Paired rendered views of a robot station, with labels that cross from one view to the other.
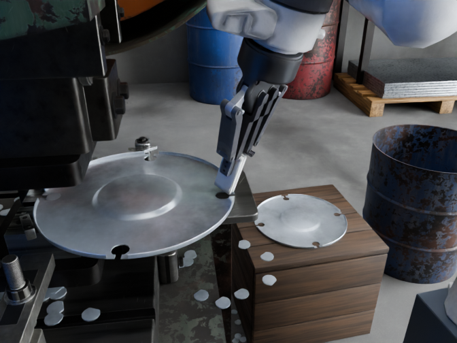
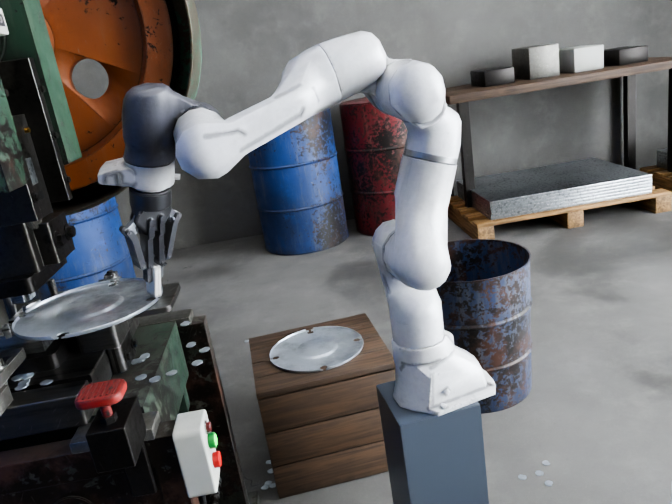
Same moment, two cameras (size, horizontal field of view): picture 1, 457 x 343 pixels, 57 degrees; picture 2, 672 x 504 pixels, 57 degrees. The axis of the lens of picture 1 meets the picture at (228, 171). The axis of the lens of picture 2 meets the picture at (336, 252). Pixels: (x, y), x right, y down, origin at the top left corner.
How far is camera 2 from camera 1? 0.75 m
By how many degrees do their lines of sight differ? 11
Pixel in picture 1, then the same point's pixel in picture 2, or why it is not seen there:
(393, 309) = not seen: hidden behind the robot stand
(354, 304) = (378, 430)
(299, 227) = (312, 355)
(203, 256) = (154, 356)
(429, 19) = (198, 164)
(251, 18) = (120, 175)
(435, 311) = (385, 395)
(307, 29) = (155, 176)
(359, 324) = not seen: hidden behind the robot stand
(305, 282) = (313, 406)
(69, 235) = (33, 332)
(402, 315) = not seen: hidden behind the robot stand
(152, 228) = (90, 321)
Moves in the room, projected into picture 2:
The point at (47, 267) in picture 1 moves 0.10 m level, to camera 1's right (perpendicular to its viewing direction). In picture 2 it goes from (17, 354) to (69, 347)
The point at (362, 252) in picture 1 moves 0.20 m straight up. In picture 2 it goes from (368, 368) to (358, 303)
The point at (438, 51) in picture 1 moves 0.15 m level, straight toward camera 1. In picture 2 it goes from (577, 153) to (575, 157)
